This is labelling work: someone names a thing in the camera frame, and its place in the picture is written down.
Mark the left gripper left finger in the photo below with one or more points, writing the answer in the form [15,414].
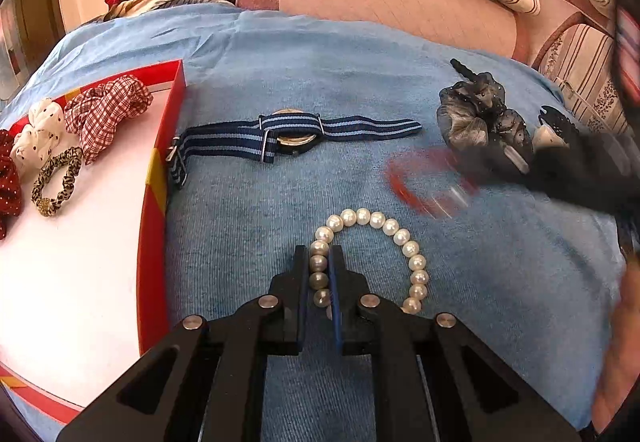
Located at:
[205,380]

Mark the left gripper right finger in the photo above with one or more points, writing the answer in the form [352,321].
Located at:
[433,378]

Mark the grey sheer dotted scrunchie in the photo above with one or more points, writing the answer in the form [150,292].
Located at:
[473,113]

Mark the dark red dotted scrunchie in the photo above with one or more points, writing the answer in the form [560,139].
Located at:
[11,196]

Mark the red white plaid scrunchie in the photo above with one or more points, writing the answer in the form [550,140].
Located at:
[94,115]

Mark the white dotted small scrunchie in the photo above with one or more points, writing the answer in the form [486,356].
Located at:
[42,133]

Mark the person right hand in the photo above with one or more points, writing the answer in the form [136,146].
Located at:
[621,363]

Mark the striped floral right cushion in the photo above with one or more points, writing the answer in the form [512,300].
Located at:
[578,61]

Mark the red white tray box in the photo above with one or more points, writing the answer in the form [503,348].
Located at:
[83,292]

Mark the light blue blanket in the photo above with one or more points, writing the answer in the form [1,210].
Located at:
[535,279]

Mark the blue striped strap watch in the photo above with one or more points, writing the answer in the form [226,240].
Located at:
[291,132]

